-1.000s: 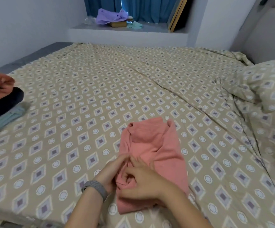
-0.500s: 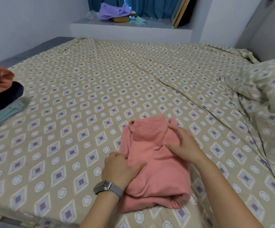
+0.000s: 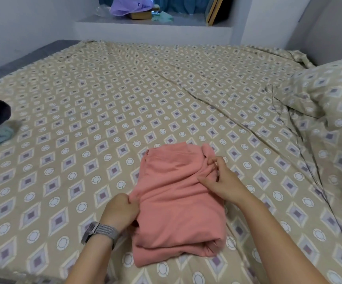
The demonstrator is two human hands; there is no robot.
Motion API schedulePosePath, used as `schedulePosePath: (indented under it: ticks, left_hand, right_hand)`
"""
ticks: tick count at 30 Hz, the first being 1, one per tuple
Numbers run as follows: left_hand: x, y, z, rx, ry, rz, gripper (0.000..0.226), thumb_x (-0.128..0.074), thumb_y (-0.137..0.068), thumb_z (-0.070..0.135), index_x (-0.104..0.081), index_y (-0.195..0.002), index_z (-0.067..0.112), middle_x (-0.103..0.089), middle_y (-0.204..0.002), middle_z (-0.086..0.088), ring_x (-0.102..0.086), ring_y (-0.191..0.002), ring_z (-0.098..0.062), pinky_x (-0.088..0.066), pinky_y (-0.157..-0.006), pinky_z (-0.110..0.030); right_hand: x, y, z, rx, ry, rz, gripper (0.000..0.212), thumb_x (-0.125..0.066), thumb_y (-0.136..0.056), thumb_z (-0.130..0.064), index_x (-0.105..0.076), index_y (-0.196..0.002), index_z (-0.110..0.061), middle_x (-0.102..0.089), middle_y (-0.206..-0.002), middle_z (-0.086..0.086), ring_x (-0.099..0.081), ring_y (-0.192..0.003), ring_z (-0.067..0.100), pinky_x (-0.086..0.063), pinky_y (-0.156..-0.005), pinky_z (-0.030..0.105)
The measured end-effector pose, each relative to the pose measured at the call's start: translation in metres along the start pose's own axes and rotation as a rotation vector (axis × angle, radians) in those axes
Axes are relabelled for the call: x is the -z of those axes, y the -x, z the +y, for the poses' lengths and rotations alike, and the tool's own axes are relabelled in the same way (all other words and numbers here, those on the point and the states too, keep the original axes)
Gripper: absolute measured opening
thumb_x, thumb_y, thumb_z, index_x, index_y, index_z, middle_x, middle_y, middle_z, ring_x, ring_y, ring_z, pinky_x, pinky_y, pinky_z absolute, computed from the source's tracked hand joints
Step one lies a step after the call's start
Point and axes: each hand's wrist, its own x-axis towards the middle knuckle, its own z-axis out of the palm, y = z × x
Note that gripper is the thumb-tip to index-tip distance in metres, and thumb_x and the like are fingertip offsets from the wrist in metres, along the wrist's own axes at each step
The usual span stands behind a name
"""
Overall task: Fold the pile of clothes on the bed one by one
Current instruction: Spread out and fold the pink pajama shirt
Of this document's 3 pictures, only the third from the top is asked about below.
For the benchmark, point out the person's right hand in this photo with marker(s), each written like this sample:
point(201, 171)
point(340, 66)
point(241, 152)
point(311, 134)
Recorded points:
point(225, 181)

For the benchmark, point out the person's left hand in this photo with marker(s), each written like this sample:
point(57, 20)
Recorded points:
point(119, 213)

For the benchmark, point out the pink shirt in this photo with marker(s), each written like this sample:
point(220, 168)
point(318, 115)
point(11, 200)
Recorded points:
point(177, 204)

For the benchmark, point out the bed with patterned beige sheet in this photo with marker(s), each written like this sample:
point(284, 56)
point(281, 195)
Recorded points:
point(70, 103)

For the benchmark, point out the person's right forearm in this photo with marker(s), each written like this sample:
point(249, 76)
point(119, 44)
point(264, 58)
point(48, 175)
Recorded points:
point(277, 245)

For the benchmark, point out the person's left forearm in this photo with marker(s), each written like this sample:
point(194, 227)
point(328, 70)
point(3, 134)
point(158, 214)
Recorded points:
point(91, 263)

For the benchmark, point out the grey band wristwatch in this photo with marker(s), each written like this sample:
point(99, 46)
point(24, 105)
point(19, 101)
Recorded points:
point(100, 232)

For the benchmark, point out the patterned beige pillow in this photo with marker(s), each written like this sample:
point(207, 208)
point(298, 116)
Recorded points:
point(330, 115)

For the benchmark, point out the leaning wooden picture frames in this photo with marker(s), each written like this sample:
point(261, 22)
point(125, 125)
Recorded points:
point(218, 8)

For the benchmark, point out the teal small item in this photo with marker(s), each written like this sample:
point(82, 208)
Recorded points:
point(162, 16)

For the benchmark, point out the blue curtain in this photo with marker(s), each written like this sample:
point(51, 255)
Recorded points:
point(180, 3)

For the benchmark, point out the grey upholstered headboard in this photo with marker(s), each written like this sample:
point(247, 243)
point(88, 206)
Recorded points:
point(327, 26)

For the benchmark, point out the small wooden box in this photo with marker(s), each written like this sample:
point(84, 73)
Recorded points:
point(141, 15)

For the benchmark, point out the purple cloth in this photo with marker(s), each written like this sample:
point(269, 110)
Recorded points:
point(130, 5)

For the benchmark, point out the clear plastic bag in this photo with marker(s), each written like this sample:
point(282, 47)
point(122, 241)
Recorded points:
point(103, 10)

